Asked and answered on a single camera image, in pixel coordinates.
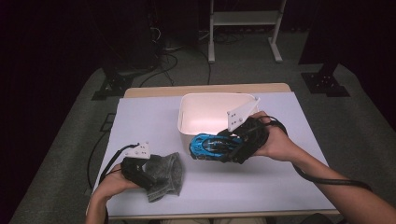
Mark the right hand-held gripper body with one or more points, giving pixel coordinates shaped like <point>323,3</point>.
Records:
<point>253,137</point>

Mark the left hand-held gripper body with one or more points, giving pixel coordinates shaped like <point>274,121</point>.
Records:
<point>134,169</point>

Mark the grey cloth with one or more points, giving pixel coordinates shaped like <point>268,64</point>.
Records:
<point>166,174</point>

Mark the white plastic bin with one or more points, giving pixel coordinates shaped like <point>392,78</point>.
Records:
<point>205,115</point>

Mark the blue toy car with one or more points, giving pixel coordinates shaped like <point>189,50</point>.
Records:
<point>199,146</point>

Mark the person's left hand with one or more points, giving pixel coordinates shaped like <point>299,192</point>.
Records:
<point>115,186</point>

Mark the person's right hand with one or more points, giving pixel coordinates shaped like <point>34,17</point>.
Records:
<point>280,146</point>

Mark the white table mat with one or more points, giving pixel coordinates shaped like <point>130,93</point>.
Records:
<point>149,124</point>

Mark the wooden table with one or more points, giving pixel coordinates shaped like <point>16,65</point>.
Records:
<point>171,90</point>

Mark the black stand base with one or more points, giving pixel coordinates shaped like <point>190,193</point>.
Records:
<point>113,88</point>
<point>325,84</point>

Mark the white metal stand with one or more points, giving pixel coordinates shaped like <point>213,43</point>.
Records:
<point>246,18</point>

